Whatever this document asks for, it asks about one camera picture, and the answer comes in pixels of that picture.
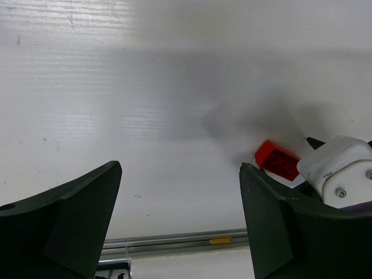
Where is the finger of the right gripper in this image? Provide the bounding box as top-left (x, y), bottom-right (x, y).
top-left (306, 137), bottom-right (325, 150)

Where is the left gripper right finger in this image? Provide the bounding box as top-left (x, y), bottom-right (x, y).
top-left (239, 163), bottom-right (371, 278)

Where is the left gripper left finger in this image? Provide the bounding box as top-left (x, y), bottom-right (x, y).
top-left (1, 161), bottom-right (121, 278)

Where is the red long lego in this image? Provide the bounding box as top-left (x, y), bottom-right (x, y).
top-left (254, 140), bottom-right (301, 181)

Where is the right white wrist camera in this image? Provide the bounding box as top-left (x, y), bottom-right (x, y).
top-left (297, 135), bottom-right (371, 208)

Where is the aluminium rail front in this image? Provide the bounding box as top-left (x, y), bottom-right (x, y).
top-left (101, 228), bottom-right (249, 257)

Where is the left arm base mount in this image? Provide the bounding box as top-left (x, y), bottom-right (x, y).
top-left (93, 262), bottom-right (132, 279)

